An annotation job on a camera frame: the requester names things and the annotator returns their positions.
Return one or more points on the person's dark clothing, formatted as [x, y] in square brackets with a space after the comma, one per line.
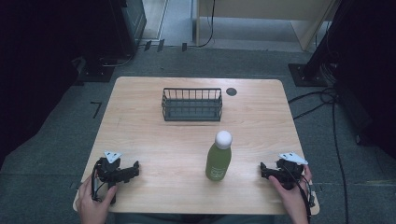
[193, 219]

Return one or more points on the black equipment cabinet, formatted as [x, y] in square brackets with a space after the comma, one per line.
[124, 25]

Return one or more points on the black round table grommet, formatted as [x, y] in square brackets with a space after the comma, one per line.
[231, 91]

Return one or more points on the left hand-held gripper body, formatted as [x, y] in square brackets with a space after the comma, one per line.
[107, 171]

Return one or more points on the green bottle with white cap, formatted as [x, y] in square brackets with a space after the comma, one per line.
[218, 158]

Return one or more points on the person's left hand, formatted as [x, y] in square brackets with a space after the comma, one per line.
[93, 205]

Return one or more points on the black stand base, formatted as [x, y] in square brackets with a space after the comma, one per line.
[96, 73]

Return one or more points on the black stand with base plate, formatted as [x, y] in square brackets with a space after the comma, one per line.
[309, 74]

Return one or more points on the light wooden cabinet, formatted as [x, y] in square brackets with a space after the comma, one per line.
[264, 9]

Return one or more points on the black floor tape strip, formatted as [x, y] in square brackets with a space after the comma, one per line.
[160, 45]
[184, 47]

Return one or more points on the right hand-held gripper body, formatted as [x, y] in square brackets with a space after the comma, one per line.
[289, 172]

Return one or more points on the person's right hand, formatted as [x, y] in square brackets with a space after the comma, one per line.
[291, 199]

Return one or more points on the dark curtain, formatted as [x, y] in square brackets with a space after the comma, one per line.
[370, 68]
[34, 62]

